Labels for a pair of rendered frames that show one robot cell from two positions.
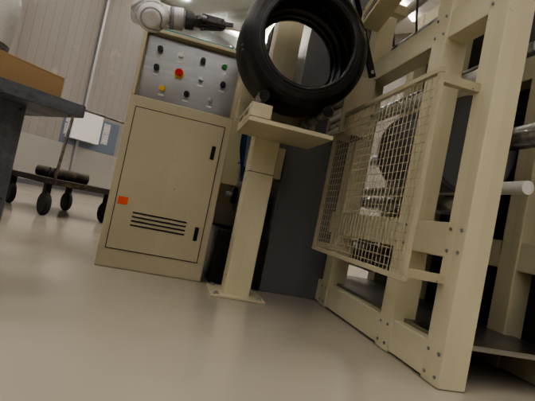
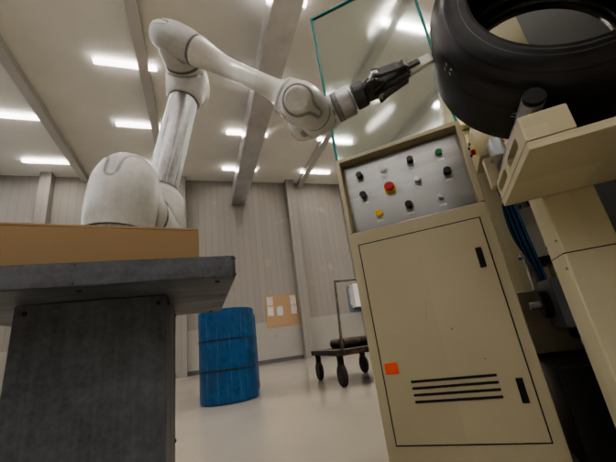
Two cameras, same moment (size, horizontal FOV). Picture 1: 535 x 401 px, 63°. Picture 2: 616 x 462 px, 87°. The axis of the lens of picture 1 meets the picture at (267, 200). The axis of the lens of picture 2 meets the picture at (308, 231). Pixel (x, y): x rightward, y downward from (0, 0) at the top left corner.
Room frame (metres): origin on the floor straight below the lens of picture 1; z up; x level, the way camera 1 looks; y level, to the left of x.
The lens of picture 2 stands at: (1.01, 0.21, 0.48)
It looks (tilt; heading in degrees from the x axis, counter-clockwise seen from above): 19 degrees up; 33
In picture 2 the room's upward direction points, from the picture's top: 8 degrees counter-clockwise
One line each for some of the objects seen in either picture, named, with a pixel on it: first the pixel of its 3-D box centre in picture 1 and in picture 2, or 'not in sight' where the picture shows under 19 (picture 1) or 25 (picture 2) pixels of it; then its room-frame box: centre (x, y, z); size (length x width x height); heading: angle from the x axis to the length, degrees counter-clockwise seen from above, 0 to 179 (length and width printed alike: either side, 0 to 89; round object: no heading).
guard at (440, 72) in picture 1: (363, 178); not in sight; (1.81, -0.37, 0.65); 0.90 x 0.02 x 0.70; 12
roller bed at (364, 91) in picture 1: (349, 109); not in sight; (2.26, -0.33, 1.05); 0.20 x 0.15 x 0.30; 12
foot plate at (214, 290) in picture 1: (234, 291); not in sight; (2.21, 0.07, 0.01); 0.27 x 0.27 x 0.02; 12
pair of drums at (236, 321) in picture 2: not in sight; (231, 352); (3.94, 3.47, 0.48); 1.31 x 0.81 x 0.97; 56
